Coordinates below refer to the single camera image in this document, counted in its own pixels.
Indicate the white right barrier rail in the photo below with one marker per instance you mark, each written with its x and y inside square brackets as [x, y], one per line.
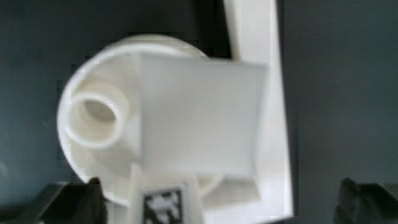
[245, 40]

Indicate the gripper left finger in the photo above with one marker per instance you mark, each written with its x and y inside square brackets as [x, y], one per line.
[69, 204]

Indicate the white round stool seat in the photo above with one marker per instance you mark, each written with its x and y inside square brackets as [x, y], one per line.
[98, 119]

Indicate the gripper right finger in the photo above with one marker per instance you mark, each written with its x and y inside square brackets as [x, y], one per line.
[366, 203]

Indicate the white stool leg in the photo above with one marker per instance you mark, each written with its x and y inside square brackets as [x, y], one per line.
[185, 199]
[201, 99]

